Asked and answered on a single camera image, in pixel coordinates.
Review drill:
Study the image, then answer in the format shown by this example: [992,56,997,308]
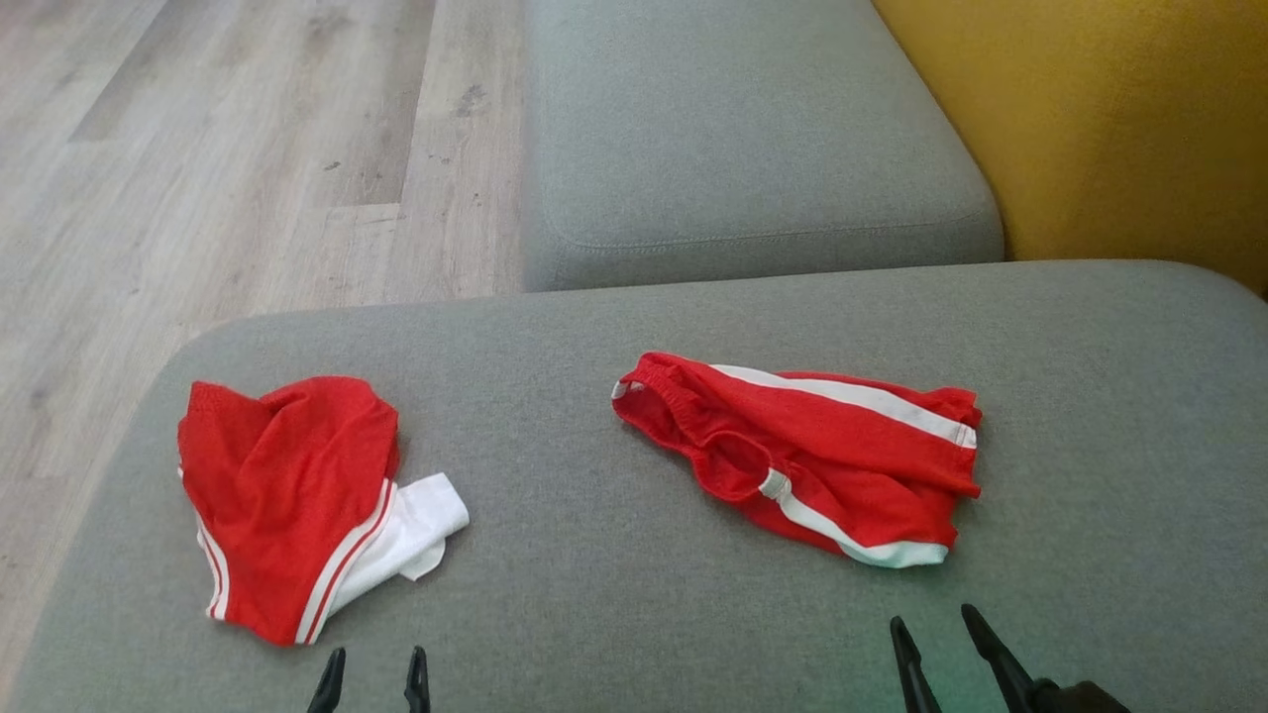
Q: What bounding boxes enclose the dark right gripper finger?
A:
[961,604,1043,713]
[889,616,943,713]

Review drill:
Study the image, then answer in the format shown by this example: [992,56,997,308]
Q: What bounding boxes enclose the red jersey with white trim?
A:
[177,375,471,647]

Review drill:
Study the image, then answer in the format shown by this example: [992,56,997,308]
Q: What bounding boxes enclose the red shorts with white stripes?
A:
[611,352,984,569]

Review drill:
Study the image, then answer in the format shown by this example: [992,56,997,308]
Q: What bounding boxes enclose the small grey sofa seat cushion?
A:
[522,0,1005,293]

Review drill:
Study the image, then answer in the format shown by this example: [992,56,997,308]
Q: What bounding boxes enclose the yellow sofa back cushion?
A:
[872,0,1268,298]

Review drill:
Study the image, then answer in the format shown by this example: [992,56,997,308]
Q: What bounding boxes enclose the large grey sofa seat cushion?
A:
[0,259,1268,713]

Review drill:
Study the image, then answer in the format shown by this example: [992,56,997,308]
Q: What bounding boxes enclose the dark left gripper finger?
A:
[306,648,347,713]
[404,647,432,713]

